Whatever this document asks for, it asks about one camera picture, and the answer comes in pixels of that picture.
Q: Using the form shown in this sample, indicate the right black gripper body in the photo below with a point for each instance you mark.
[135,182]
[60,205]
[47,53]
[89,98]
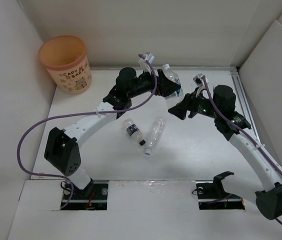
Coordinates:
[202,106]

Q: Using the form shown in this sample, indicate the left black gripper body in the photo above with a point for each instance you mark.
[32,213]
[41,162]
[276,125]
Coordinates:
[145,84]

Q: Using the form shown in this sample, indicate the white green label bottle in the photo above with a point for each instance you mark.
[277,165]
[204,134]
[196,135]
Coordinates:
[172,75]

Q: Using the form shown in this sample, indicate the clear crushed plastic bottle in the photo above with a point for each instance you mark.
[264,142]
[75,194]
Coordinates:
[155,134]

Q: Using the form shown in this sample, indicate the dark label black cap bottle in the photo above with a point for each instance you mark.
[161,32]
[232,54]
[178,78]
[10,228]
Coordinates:
[133,131]

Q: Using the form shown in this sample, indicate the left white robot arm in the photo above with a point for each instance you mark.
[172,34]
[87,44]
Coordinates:
[63,145]

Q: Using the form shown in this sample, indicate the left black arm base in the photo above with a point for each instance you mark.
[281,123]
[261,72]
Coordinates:
[95,198]

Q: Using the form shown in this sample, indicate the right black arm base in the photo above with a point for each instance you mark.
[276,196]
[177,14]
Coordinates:
[212,196]

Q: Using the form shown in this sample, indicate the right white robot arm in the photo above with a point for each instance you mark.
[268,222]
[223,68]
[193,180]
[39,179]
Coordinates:
[268,195]

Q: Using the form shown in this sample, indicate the orange capybara plastic bin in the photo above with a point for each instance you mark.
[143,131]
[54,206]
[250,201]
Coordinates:
[65,59]

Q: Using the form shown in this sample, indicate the aluminium rail right edge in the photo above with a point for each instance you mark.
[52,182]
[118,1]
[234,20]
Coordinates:
[240,92]

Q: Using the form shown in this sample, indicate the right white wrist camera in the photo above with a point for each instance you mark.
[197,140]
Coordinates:
[198,80]

